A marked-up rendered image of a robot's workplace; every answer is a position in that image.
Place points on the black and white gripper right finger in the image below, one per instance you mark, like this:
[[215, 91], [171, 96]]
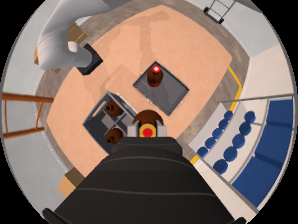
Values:
[[161, 130]]

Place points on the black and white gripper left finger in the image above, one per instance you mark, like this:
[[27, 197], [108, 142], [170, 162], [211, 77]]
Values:
[[132, 130]]

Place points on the dark grey divided crate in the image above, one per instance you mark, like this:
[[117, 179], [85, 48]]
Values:
[[97, 125]]

